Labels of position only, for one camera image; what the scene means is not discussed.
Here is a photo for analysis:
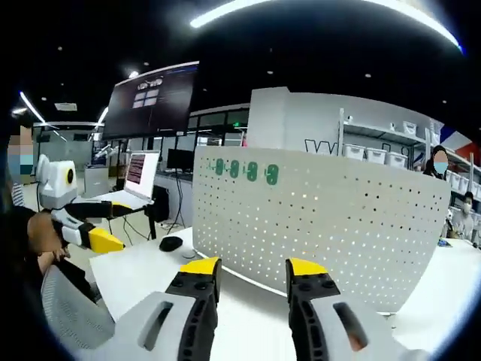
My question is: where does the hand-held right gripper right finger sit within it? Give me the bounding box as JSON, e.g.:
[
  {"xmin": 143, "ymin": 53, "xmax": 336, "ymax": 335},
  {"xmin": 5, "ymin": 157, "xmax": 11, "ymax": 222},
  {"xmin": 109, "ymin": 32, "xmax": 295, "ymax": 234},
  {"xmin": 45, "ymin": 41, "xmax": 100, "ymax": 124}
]
[{"xmin": 285, "ymin": 257, "xmax": 399, "ymax": 361}]

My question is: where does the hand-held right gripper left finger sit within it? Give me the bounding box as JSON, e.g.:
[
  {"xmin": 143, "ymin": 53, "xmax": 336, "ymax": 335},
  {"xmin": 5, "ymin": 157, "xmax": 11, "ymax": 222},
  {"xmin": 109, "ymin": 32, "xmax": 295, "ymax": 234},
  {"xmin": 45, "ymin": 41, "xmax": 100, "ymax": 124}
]
[{"xmin": 112, "ymin": 257, "xmax": 222, "ymax": 361}]

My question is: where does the white perforated mounting plate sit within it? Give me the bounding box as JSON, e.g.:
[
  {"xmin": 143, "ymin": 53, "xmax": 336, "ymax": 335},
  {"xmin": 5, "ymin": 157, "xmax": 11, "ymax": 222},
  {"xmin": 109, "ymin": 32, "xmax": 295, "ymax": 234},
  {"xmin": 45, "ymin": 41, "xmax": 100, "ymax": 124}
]
[{"xmin": 192, "ymin": 145, "xmax": 452, "ymax": 313}]

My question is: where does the person's left hand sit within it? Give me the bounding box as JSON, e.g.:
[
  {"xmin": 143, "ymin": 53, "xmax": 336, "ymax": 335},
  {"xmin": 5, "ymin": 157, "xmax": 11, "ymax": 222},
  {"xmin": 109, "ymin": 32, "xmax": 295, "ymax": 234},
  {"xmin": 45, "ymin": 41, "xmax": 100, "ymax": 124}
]
[{"xmin": 26, "ymin": 212, "xmax": 72, "ymax": 260}]

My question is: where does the open silver laptop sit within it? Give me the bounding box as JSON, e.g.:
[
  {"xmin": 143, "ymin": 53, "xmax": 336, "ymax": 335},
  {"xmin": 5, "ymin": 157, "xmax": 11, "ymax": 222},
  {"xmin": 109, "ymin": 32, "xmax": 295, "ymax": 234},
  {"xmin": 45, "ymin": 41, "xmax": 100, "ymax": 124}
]
[{"xmin": 92, "ymin": 150, "xmax": 161, "ymax": 207}]

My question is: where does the black computer tower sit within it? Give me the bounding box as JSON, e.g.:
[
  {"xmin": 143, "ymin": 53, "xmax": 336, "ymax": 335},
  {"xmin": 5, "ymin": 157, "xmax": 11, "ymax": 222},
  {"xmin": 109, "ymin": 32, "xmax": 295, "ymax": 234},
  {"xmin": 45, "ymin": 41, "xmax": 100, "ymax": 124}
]
[{"xmin": 152, "ymin": 186, "xmax": 170, "ymax": 223}]

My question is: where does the black computer mouse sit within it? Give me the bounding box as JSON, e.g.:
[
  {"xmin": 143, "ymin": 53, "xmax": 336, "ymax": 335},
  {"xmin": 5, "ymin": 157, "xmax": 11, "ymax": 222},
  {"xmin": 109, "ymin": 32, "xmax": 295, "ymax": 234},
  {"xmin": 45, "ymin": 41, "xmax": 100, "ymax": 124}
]
[{"xmin": 159, "ymin": 236, "xmax": 183, "ymax": 252}]

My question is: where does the person's black clothing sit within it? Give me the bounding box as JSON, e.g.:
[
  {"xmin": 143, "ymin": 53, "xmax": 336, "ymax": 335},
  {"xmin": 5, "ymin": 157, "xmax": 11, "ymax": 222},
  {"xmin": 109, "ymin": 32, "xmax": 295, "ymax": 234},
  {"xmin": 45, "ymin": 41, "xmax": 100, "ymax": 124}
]
[{"xmin": 0, "ymin": 205, "xmax": 95, "ymax": 302}]

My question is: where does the grey mesh office chair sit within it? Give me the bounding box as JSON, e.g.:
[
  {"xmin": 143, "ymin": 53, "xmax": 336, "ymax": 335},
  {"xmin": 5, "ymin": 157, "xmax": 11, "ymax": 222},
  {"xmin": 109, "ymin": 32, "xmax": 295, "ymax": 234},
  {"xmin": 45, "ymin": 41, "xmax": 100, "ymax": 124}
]
[{"xmin": 40, "ymin": 262, "xmax": 116, "ymax": 350}]

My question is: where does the small black monitor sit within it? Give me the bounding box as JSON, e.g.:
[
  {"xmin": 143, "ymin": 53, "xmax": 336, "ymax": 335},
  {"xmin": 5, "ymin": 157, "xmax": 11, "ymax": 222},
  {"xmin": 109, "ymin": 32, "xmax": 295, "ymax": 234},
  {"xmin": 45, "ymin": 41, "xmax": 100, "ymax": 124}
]
[{"xmin": 167, "ymin": 148, "xmax": 195, "ymax": 170}]

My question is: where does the ceiling light strip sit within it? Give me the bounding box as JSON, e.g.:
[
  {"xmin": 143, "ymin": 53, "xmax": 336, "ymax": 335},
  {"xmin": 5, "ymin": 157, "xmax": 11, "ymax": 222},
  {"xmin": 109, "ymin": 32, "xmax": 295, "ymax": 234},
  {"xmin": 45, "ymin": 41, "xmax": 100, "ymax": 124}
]
[{"xmin": 189, "ymin": 0, "xmax": 461, "ymax": 50}]

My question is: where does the large dark wall screen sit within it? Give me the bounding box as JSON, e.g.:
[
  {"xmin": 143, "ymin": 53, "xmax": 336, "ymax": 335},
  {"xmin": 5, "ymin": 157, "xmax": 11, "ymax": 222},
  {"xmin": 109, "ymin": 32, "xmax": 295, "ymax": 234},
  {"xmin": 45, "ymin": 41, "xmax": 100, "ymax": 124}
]
[{"xmin": 101, "ymin": 61, "xmax": 200, "ymax": 140}]

